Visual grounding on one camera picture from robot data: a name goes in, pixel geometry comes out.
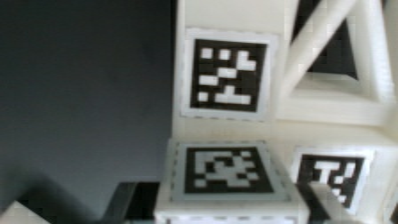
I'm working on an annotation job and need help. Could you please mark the white chair back frame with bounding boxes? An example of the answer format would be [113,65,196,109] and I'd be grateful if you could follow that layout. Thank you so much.
[172,0,398,150]

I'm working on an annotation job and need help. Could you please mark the white front fence bar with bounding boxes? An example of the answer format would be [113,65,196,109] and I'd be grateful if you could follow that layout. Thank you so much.
[0,201,49,224]

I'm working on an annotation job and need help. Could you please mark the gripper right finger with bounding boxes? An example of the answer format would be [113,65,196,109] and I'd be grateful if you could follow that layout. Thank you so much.
[303,181,356,224]

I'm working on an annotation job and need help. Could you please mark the marker cube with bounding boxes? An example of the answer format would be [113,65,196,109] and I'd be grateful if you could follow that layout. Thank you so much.
[154,140,308,224]
[289,145,398,224]

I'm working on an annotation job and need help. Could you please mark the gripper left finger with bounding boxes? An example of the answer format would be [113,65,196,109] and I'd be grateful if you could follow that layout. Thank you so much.
[97,182,159,224]

